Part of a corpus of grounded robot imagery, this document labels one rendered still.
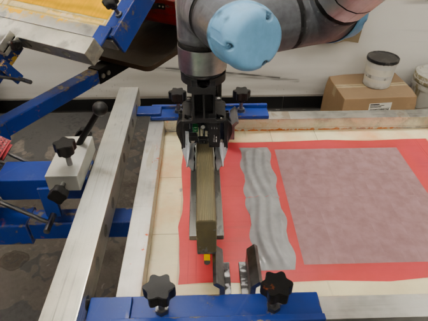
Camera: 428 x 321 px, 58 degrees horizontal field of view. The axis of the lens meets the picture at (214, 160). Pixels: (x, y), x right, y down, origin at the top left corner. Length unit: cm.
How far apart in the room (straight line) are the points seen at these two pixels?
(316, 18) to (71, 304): 49
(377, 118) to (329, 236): 42
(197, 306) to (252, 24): 39
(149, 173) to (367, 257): 45
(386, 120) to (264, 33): 69
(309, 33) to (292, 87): 247
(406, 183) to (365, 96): 182
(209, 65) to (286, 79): 238
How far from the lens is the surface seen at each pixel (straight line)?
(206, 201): 59
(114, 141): 85
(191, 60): 58
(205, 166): 65
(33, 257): 211
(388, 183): 93
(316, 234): 77
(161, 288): 55
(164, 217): 78
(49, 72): 305
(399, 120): 112
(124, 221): 84
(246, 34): 45
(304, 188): 86
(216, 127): 62
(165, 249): 73
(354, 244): 77
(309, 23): 52
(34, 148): 284
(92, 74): 145
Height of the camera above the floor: 151
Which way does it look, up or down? 38 degrees down
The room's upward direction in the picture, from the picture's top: straight up
